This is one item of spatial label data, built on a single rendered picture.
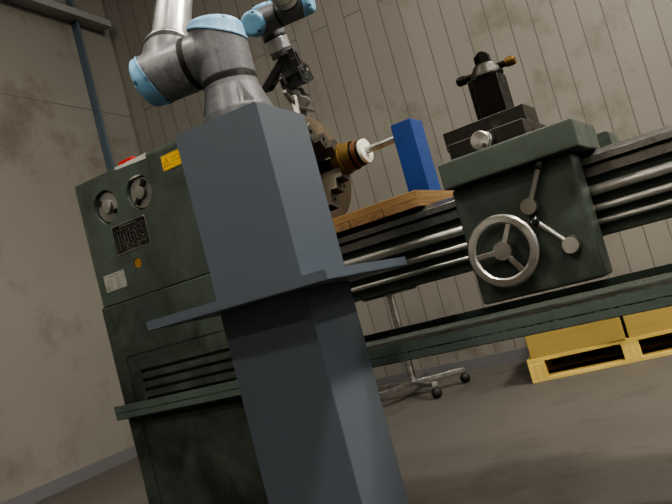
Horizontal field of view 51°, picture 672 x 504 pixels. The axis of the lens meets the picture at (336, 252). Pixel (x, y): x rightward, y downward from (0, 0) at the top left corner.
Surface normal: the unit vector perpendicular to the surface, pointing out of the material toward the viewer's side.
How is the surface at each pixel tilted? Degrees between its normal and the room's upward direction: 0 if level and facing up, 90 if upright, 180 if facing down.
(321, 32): 90
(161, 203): 90
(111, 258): 90
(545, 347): 90
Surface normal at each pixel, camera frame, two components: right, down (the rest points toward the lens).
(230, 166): -0.43, 0.05
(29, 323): 0.87, -0.26
